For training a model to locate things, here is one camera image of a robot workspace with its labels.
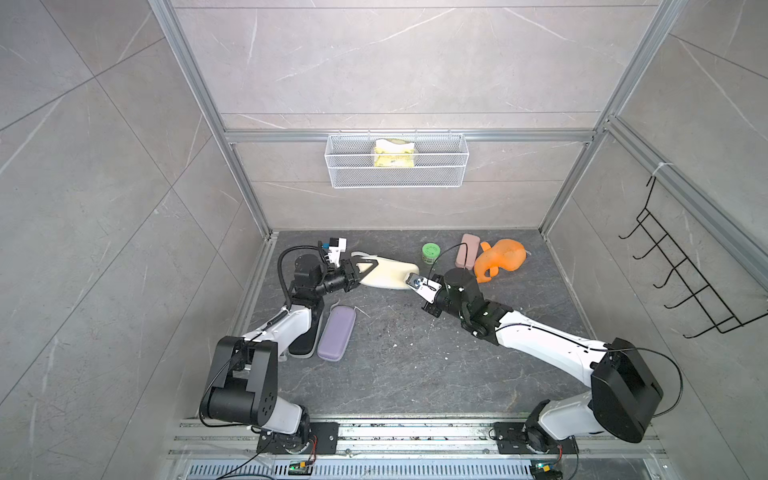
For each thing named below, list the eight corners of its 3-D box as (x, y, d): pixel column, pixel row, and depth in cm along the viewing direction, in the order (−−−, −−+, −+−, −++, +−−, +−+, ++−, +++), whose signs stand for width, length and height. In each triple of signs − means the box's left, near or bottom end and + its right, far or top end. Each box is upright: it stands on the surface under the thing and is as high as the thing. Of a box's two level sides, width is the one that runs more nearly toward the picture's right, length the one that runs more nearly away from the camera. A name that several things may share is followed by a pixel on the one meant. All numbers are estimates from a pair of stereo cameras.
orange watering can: (480, 284, 105) (485, 273, 100) (462, 261, 112) (466, 249, 107) (523, 266, 111) (530, 254, 105) (503, 245, 117) (509, 232, 112)
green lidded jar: (422, 264, 111) (424, 256, 108) (421, 250, 116) (422, 242, 112) (439, 264, 111) (441, 256, 108) (437, 250, 116) (439, 242, 112)
